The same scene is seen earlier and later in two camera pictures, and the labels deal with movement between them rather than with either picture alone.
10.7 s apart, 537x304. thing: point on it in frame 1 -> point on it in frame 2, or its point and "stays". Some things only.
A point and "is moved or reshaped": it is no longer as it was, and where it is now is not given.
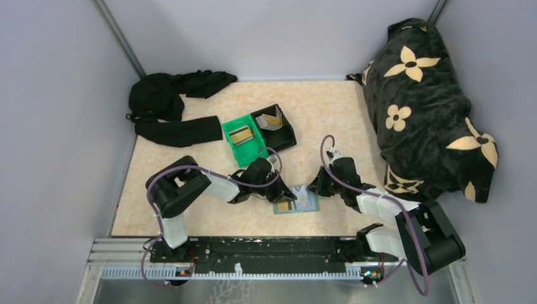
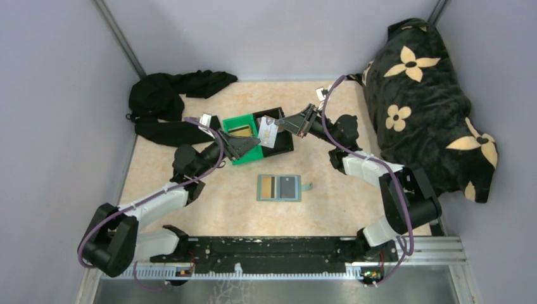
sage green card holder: [306, 201] is moved or reshaped
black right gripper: [317, 185] -> [297, 124]
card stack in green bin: [241, 135] stays
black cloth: [156, 102] stays
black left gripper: [281, 191] -> [236, 145]
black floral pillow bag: [420, 113] stays
